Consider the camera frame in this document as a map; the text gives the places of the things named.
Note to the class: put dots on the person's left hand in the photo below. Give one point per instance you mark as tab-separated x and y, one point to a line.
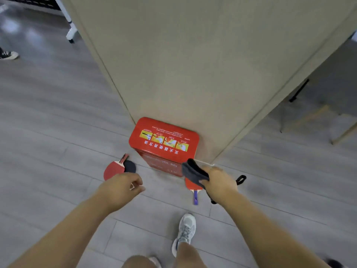
120	189

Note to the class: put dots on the person's right hand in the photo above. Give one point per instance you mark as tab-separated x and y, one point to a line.
220	185

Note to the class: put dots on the black table tennis paddle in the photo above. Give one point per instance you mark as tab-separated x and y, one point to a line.
130	166

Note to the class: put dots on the dark grey cleaning cloth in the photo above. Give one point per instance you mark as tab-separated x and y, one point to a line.
192	171

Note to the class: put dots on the red fire extinguisher box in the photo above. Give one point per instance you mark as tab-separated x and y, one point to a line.
167	128

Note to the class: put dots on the person's left forearm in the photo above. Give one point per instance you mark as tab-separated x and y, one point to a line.
61	237

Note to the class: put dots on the person's right forearm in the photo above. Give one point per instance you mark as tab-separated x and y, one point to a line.
265	237

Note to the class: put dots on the person's left leg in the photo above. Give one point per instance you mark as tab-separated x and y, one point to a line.
136	263

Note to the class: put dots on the person's leg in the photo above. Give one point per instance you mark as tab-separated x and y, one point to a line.
189	256
136	263

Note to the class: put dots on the person's right leg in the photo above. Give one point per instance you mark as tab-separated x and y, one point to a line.
189	256

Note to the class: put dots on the grey white sneaker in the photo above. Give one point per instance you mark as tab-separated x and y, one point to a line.
154	262
187	226

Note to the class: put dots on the grey chair with wooden legs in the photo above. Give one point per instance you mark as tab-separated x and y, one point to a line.
344	133

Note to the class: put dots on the white folding table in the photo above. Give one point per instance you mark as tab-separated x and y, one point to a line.
71	32

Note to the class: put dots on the black camera tripod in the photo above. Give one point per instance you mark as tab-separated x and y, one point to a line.
298	91

